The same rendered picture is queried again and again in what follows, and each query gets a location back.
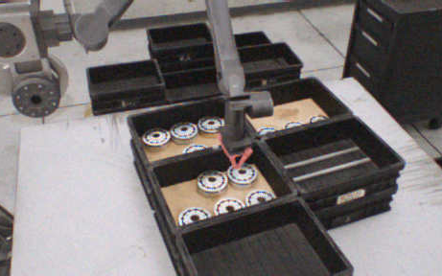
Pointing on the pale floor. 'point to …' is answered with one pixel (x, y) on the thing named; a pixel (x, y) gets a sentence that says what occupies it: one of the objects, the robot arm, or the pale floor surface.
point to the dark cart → (409, 57)
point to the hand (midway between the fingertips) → (233, 159)
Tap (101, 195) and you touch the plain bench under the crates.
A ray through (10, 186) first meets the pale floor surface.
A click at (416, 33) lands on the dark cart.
